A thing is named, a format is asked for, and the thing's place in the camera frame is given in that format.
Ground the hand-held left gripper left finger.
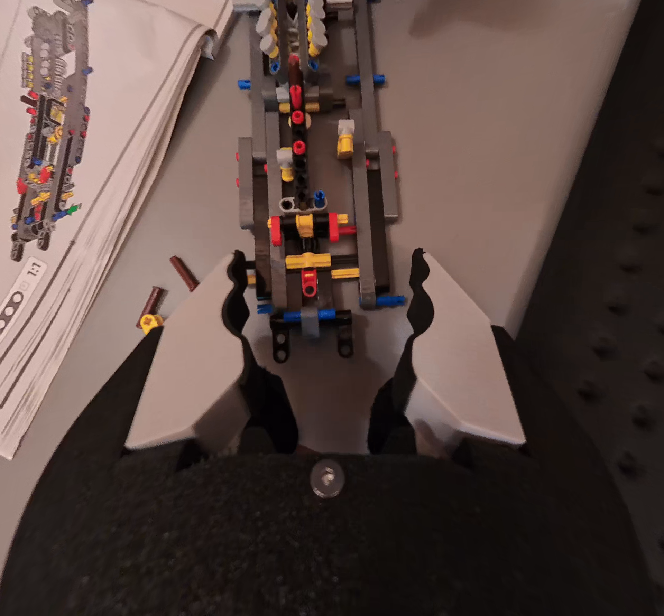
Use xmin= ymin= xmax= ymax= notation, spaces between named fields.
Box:
xmin=124 ymin=249 xmax=301 ymax=455

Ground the brown lego axle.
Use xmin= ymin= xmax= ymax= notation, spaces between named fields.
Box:
xmin=142 ymin=287 xmax=166 ymax=324
xmin=169 ymin=255 xmax=200 ymax=293

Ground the lego instruction booklet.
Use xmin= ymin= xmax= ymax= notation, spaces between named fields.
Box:
xmin=0 ymin=0 xmax=256 ymax=460

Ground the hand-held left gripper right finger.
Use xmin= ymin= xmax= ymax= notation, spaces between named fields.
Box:
xmin=366 ymin=248 xmax=527 ymax=455

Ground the multicoloured lego chassis assembly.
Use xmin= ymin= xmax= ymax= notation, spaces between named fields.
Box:
xmin=231 ymin=0 xmax=361 ymax=365

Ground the black perforated panel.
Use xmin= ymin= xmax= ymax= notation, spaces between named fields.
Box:
xmin=513 ymin=0 xmax=664 ymax=616

